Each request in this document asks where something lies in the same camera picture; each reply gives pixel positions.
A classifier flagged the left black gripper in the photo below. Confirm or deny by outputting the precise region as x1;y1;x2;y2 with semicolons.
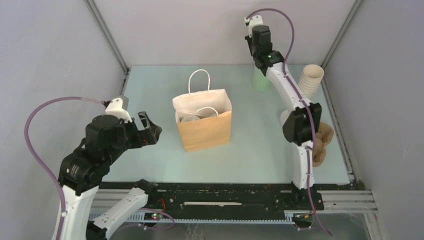
106;109;163;163

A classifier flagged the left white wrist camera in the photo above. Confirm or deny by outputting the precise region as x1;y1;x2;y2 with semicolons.
103;95;133;123

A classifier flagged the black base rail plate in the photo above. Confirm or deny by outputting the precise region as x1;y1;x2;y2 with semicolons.
99;181;326;222

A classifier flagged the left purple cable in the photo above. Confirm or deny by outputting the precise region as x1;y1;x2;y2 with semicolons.
24;96;107;240

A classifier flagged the brown pulp cup carrier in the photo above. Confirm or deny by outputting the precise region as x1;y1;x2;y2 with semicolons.
312;122;335;168

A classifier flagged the purple cable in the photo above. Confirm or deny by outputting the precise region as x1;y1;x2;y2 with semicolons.
245;8;334;238
24;96;107;240

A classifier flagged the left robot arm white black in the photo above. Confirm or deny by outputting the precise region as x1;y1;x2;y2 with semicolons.
57;111;162;240

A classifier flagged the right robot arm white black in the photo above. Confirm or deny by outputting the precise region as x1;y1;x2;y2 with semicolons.
245;24;322;209

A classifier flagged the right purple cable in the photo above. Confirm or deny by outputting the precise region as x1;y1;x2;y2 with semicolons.
245;8;334;238

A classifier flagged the stack of white paper cups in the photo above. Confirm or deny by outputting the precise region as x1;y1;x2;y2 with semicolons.
298;64;325;97

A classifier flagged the white cable duct strip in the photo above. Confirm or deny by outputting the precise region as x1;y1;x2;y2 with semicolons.
124;211;294;224

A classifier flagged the green straw holder cup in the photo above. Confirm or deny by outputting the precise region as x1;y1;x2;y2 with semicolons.
251;66;272;92

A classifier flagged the stack of white plastic lids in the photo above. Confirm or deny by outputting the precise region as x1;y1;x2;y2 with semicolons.
279;110;290;126

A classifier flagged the brown paper takeout bag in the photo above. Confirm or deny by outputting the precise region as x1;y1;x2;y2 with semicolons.
172;69;233;152

